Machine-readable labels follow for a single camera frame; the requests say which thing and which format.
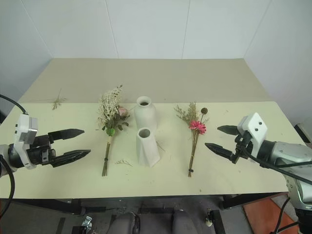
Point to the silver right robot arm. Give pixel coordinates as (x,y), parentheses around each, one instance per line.
(290,165)

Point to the loose dried grass sprig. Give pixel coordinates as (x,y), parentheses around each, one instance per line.
(57,100)

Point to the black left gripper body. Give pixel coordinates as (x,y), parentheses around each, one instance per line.
(40,151)

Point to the black table frame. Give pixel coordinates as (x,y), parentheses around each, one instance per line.
(151,204)

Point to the dried bouquet with pink rose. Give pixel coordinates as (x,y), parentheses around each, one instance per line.
(111,122)

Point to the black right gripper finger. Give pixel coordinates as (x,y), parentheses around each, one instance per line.
(228,129)
(219,150)

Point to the metal caster wheel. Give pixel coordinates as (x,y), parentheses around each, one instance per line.
(86,223)

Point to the dark rounded robot leg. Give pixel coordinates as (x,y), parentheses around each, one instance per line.
(181,222)
(125,223)

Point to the orange floor mat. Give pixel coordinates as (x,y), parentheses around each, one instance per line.
(267,217)

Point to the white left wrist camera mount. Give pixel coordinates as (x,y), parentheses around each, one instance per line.
(24,136)

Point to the small dried twig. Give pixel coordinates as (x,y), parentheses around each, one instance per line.
(123,162)

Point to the dried bouquet with red daisy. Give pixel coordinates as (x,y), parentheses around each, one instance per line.
(195,131)

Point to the white twisted square vase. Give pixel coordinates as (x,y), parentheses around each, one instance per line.
(147,148)

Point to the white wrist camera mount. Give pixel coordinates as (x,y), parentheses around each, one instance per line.
(254,131)
(24,136)

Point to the white round bottle vase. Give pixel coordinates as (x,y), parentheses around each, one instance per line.
(145,114)

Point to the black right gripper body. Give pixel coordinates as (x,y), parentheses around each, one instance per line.
(241,146)

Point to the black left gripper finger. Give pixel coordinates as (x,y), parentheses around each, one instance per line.
(72,156)
(65,133)

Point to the white caster wheel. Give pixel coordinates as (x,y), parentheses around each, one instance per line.
(208,220)

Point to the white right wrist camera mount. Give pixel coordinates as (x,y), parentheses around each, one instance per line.
(254,131)

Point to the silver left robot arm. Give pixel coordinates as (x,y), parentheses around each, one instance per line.
(7,158)

